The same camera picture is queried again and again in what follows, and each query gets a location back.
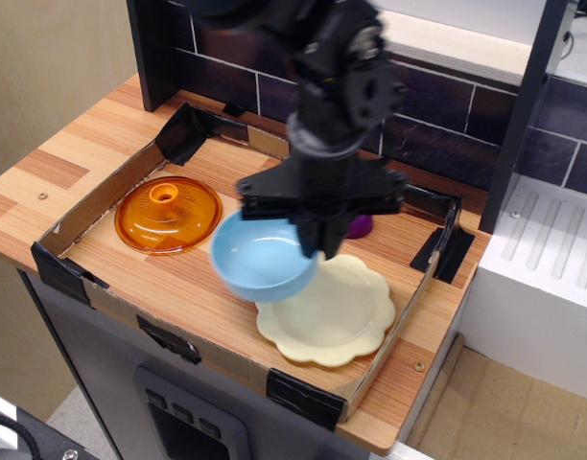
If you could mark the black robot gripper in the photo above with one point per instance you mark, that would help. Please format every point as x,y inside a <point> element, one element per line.
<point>322,197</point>

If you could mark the light blue plastic bowl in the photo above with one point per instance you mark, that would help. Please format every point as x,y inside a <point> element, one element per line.
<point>260,260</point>

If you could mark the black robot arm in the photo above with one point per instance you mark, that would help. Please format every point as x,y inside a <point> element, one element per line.
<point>346,89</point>

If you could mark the cream scalloped plastic plate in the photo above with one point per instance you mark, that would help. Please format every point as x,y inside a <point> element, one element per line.
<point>342,314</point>

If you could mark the purple toy eggplant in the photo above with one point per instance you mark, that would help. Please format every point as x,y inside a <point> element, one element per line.
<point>359,227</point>

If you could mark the orange transparent pot lid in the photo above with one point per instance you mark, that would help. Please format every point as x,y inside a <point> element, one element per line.
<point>168,215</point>

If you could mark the cardboard tray border with tape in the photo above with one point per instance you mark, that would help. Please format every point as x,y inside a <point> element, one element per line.
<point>428,254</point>

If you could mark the white toy sink drainboard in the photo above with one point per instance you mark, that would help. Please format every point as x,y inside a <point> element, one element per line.
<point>527,304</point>

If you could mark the dark left shelf panel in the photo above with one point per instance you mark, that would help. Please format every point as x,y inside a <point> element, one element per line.
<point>158,29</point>

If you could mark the dark grey vertical post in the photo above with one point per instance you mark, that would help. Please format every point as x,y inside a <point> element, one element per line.
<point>544,57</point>

